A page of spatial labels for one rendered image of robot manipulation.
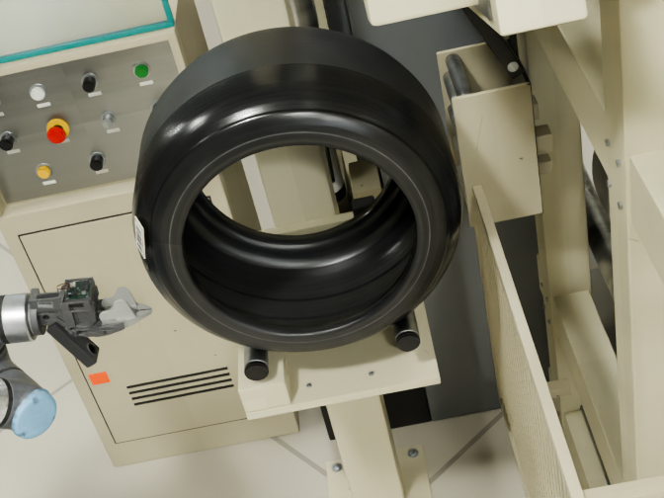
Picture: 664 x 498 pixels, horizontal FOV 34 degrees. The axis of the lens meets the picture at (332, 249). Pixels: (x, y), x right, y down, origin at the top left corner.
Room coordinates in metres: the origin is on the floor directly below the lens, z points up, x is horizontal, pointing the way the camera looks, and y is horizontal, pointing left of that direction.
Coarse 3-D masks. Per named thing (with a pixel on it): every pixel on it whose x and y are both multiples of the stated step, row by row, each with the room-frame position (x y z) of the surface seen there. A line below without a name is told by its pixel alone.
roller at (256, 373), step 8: (248, 352) 1.48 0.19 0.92; (256, 352) 1.48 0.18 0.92; (264, 352) 1.48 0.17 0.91; (248, 360) 1.46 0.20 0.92; (256, 360) 1.46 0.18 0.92; (264, 360) 1.46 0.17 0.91; (248, 368) 1.45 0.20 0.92; (256, 368) 1.45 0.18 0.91; (264, 368) 1.45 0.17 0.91; (248, 376) 1.45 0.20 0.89; (256, 376) 1.45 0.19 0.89; (264, 376) 1.45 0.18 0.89
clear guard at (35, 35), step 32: (0, 0) 2.21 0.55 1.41; (32, 0) 2.20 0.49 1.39; (64, 0) 2.20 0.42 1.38; (96, 0) 2.19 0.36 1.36; (128, 0) 2.19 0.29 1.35; (160, 0) 2.18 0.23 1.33; (0, 32) 2.21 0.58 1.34; (32, 32) 2.21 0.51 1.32; (64, 32) 2.20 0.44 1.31; (96, 32) 2.19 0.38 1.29; (128, 32) 2.18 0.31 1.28
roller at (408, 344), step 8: (400, 320) 1.47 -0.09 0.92; (408, 320) 1.46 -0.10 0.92; (416, 320) 1.48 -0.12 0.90; (400, 328) 1.45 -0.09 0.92; (408, 328) 1.44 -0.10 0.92; (416, 328) 1.45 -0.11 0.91; (400, 336) 1.43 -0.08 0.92; (408, 336) 1.42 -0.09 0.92; (416, 336) 1.43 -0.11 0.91; (400, 344) 1.43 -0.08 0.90; (408, 344) 1.43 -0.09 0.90; (416, 344) 1.42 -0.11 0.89
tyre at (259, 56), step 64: (192, 64) 1.65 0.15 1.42; (256, 64) 1.54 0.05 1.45; (320, 64) 1.52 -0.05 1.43; (384, 64) 1.58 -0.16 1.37; (192, 128) 1.47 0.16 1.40; (256, 128) 1.43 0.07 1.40; (320, 128) 1.42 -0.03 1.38; (384, 128) 1.43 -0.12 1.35; (192, 192) 1.44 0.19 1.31; (384, 192) 1.69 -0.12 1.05; (448, 192) 1.43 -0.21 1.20; (192, 256) 1.65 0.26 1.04; (256, 256) 1.70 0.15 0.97; (320, 256) 1.69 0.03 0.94; (384, 256) 1.64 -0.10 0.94; (448, 256) 1.43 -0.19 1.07; (192, 320) 1.47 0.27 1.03; (256, 320) 1.46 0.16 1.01; (320, 320) 1.54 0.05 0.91; (384, 320) 1.42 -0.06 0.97
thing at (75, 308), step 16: (64, 288) 1.58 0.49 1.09; (80, 288) 1.58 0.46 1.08; (96, 288) 1.60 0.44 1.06; (32, 304) 1.56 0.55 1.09; (48, 304) 1.56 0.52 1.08; (64, 304) 1.54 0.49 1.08; (80, 304) 1.55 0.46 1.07; (96, 304) 1.59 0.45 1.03; (32, 320) 1.55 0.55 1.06; (48, 320) 1.57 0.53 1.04; (64, 320) 1.54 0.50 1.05; (80, 320) 1.55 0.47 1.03; (96, 320) 1.55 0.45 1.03
